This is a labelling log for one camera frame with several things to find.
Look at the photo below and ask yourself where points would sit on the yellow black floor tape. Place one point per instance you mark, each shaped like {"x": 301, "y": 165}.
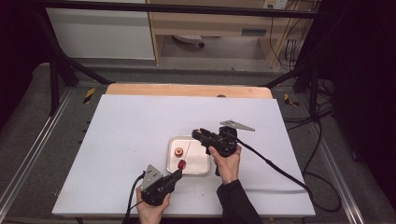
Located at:
{"x": 290, "y": 100}
{"x": 89, "y": 95}

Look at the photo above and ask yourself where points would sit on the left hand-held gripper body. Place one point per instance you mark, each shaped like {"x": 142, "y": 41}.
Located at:
{"x": 154, "y": 186}

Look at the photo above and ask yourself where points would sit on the aluminium floor rail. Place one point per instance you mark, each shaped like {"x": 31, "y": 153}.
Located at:
{"x": 34, "y": 146}
{"x": 339, "y": 180}

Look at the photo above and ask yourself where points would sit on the wooden table board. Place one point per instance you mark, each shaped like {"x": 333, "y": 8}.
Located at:
{"x": 186, "y": 90}

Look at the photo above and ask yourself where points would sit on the white rectangular tray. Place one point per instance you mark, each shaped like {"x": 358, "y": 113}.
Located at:
{"x": 196, "y": 161}

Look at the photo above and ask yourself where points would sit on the white power strip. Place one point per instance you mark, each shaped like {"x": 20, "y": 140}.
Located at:
{"x": 275, "y": 3}

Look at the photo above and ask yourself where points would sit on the person's left hand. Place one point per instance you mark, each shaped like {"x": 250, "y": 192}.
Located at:
{"x": 152, "y": 213}

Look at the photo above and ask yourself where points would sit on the thin wooden skewer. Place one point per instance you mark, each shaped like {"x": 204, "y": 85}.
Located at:
{"x": 187, "y": 151}

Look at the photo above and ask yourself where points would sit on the light wooden desk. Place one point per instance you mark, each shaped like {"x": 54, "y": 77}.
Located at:
{"x": 211, "y": 23}

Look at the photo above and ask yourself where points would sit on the black metal frame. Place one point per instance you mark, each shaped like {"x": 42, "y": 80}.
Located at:
{"x": 174, "y": 9}

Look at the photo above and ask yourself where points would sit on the white chair base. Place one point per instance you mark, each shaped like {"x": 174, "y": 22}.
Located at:
{"x": 190, "y": 39}

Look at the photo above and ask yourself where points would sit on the white cabinet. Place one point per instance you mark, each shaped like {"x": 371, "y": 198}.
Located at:
{"x": 99, "y": 34}

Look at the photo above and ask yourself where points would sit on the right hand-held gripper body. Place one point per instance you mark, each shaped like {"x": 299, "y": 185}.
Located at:
{"x": 224, "y": 141}

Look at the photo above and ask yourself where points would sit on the person's right hand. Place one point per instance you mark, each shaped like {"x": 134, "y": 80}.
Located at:
{"x": 229, "y": 168}

